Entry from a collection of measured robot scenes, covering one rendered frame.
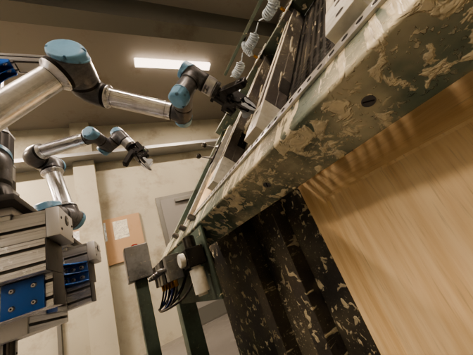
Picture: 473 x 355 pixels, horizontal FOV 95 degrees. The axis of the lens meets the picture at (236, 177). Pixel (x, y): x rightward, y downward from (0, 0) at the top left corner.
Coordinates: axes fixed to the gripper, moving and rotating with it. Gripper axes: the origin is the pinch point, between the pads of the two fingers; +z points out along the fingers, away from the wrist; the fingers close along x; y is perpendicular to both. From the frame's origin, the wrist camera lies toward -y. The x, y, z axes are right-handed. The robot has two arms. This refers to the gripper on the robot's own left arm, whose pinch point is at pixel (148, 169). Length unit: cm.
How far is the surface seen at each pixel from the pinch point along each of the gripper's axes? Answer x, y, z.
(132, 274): 4, -44, 41
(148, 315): 8, -51, 62
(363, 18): -119, -2, 52
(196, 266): -53, -28, 60
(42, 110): 216, 11, -280
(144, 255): 5, -34, 38
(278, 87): -89, 19, 40
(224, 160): -62, 3, 41
